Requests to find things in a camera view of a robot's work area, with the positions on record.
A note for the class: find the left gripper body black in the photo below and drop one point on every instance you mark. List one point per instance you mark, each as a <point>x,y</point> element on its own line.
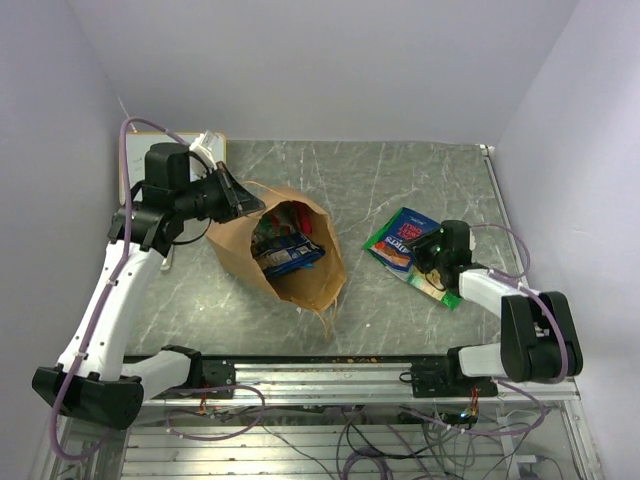
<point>220,202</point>

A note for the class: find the blue white snack bag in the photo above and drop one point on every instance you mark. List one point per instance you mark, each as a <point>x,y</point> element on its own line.
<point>406,225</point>

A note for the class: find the green cassava chips bag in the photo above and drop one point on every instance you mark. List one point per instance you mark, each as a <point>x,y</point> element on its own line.
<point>440,292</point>

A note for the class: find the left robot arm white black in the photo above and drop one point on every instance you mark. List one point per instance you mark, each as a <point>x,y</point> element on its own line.
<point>140,236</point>

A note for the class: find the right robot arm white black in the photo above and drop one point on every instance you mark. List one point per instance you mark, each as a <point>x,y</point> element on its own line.
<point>538,339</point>

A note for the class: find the green snack bar packet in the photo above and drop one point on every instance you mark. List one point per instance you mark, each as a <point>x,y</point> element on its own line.
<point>276,223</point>

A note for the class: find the red snack packet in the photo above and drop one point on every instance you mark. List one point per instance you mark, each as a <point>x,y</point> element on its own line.
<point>303,218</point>

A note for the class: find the blue cookie snack pack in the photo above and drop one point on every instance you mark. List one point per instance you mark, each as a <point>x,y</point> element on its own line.
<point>286,254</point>

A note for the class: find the white marker pen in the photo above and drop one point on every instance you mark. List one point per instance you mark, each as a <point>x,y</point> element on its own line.
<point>167,261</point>

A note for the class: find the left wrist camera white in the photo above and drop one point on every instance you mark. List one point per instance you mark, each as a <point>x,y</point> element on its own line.
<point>207,145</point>

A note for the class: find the small whiteboard wooden frame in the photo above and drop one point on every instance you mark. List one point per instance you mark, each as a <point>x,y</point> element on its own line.
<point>139,143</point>

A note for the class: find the aluminium mounting rail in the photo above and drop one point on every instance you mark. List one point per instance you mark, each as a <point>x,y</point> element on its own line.
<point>307,380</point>

